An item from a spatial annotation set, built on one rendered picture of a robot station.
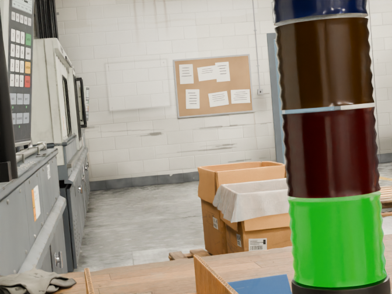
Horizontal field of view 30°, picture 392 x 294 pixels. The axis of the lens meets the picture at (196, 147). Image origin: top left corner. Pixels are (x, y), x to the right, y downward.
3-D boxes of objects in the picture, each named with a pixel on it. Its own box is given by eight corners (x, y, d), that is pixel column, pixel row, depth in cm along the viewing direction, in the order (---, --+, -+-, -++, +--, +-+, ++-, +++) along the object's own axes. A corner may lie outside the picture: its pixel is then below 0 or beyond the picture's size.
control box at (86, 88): (92, 121, 781) (88, 85, 779) (70, 123, 779) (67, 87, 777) (92, 121, 800) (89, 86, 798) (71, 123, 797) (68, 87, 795)
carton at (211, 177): (299, 254, 466) (292, 164, 463) (219, 264, 456) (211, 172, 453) (272, 240, 522) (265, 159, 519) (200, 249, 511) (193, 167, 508)
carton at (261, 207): (349, 276, 400) (342, 184, 397) (237, 289, 391) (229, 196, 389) (312, 253, 465) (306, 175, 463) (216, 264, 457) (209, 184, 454)
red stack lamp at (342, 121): (357, 182, 32) (352, 107, 32) (397, 191, 29) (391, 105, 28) (275, 191, 32) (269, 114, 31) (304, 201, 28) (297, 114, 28)
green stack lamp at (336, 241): (363, 261, 32) (358, 186, 32) (403, 279, 29) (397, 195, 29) (281, 271, 32) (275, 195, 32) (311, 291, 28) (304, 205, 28)
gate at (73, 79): (87, 149, 699) (79, 66, 695) (76, 150, 698) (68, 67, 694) (88, 146, 785) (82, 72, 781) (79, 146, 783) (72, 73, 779)
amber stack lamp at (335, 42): (352, 103, 32) (346, 27, 32) (391, 101, 28) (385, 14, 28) (269, 111, 31) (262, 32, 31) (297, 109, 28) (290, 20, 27)
